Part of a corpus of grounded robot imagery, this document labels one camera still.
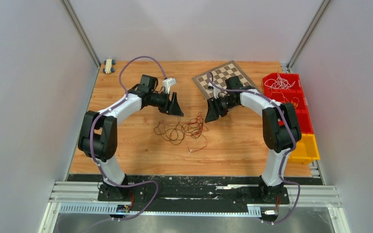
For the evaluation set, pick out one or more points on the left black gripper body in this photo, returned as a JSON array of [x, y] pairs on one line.
[[163, 106]]

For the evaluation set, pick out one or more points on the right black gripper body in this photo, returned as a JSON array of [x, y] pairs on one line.
[[223, 105]]

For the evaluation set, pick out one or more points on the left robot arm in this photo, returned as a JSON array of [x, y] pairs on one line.
[[98, 137]]

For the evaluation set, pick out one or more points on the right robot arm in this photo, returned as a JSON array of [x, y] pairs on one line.
[[281, 129]]

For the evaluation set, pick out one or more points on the checkered chessboard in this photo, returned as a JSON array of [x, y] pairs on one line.
[[221, 74]]

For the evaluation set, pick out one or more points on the red bin far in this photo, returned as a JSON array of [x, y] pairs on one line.
[[281, 81]]

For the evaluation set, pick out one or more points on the red bin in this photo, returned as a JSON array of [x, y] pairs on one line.
[[304, 121], [281, 81], [296, 98]]

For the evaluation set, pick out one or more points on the white toy block car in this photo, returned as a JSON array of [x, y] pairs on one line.
[[109, 66]]

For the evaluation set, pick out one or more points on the red bin middle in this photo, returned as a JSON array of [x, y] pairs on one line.
[[296, 98]]

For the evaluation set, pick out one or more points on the red bin near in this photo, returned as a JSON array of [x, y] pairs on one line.
[[304, 121]]

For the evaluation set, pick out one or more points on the yellow bin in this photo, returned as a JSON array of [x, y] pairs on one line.
[[306, 150]]

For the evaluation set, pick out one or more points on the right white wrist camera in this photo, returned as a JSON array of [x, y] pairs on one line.
[[216, 90]]

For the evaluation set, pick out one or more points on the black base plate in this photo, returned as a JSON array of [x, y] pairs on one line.
[[187, 193]]

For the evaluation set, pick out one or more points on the aluminium frame rail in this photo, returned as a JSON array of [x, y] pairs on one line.
[[79, 197]]

